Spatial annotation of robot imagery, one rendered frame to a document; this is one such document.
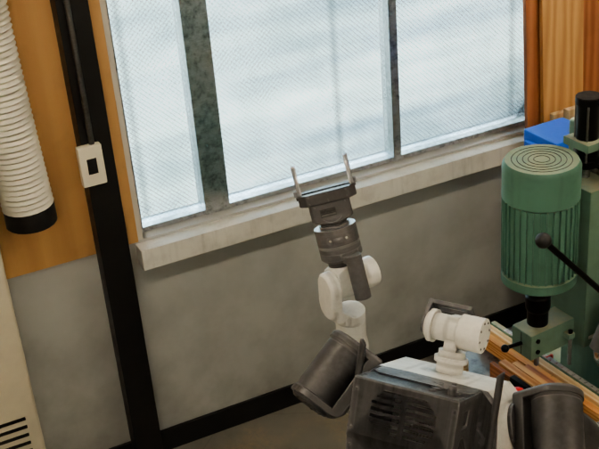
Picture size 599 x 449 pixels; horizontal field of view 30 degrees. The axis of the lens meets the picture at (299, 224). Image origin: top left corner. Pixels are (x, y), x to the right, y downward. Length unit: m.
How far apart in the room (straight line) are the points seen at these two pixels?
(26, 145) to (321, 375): 1.43
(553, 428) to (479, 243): 2.45
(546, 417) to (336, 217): 0.60
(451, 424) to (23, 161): 1.76
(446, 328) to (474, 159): 2.11
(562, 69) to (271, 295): 1.31
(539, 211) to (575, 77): 1.71
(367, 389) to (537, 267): 0.74
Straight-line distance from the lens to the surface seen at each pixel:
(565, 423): 2.01
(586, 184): 2.63
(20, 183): 3.31
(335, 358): 2.15
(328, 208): 2.27
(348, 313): 2.37
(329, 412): 2.14
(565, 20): 4.08
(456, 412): 1.91
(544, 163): 2.53
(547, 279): 2.60
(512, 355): 2.87
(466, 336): 2.07
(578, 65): 4.16
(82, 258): 3.68
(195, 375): 4.05
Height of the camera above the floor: 2.57
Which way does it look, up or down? 28 degrees down
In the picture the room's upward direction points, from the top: 5 degrees counter-clockwise
